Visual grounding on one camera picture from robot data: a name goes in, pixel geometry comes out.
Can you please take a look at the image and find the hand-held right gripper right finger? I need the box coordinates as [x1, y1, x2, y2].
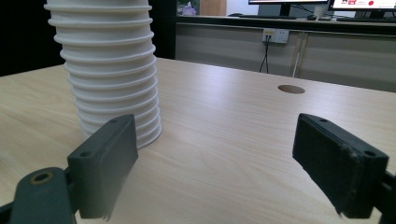
[291, 113, 390, 219]

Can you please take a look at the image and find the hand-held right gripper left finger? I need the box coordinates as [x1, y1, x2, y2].
[66, 113, 139, 220]

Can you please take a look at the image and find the stack of white paper cups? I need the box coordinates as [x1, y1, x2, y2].
[43, 0, 163, 150]

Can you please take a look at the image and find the round brown table grommet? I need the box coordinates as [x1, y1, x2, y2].
[277, 84, 306, 95]

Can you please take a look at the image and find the black keyboard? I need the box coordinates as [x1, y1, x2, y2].
[238, 13, 297, 21]
[335, 16, 396, 23]

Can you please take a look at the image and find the black curtain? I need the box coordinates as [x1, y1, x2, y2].
[0, 0, 177, 77]

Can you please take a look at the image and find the dark office desk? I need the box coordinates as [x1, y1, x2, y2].
[176, 14, 396, 36]

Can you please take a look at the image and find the black computer monitor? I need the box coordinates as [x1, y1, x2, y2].
[247, 0, 330, 17]
[328, 0, 396, 19]

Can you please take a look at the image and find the brown wooden cabinet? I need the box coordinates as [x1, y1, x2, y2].
[199, 0, 228, 18]

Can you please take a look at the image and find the black power cable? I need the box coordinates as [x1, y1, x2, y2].
[259, 35, 272, 75]

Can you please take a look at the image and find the white wall socket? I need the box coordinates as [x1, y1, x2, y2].
[262, 28, 290, 45]

